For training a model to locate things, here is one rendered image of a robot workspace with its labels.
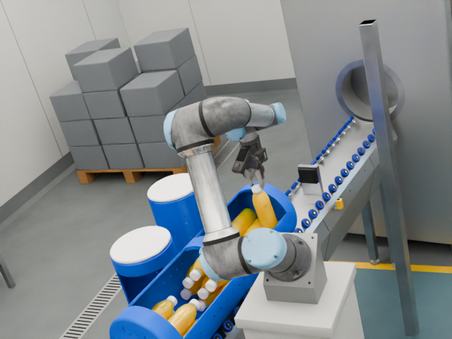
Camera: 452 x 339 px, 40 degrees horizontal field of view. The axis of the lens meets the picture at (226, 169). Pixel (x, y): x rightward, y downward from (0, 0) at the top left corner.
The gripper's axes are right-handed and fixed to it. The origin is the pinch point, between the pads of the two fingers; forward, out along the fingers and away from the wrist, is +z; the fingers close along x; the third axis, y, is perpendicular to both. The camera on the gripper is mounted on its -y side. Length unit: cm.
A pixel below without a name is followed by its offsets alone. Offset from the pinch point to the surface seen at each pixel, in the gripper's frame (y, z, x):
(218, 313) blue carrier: -52, 19, -9
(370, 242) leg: 119, 110, 11
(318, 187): 51, 30, 1
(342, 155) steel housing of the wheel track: 92, 34, 7
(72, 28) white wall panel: 286, 1, 391
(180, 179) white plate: 39, 24, 74
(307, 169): 49, 20, 4
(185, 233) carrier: 21, 45, 64
